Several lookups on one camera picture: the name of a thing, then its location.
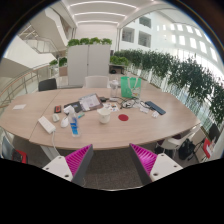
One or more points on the white chair with dark seat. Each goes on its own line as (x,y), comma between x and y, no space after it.
(178,140)

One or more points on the black charger block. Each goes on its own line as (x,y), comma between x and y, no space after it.
(103,99)

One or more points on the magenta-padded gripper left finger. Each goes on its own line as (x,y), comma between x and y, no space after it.
(56,166)

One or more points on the flat round red coaster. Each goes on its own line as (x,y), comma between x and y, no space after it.
(123,117)

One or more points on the clear lidded jar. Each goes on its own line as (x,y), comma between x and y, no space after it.
(114,90)

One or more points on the teal marker pen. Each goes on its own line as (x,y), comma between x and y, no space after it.
(81,116)

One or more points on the black backpack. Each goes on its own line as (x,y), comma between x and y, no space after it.
(186,149)

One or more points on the white paper cup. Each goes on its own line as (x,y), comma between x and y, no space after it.
(104,116)

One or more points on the row of green potted trees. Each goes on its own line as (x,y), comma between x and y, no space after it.
(186,76)

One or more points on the dark blue keyboard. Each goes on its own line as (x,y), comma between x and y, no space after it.
(155,107)

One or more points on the green cartoon tote bag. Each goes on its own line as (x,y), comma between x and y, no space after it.
(128,88)

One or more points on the small white box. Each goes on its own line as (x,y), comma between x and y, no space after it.
(68,109)

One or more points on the white paper card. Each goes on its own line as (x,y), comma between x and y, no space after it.
(19,107)

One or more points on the black chair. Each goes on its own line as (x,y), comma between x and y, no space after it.
(47,84)

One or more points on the small clear plastic packet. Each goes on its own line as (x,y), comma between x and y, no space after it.
(155,114)

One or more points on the low planter box with plants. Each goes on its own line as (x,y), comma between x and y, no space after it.
(62,66)

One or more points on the ceiling light strips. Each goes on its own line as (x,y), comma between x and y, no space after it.
(100,14)

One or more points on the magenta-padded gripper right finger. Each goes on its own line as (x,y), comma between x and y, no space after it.
(165,165)

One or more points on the wood-topped glass railing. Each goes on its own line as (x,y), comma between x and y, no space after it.
(20,83)

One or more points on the white cabinet topped with plants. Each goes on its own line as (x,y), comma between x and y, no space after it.
(88,65)

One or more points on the small red black box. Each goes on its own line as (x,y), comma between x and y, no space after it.
(57,109)

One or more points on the black notebook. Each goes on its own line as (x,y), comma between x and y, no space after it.
(77,106)

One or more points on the clear blue-labelled water bottle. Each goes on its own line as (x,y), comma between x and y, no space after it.
(74,126)

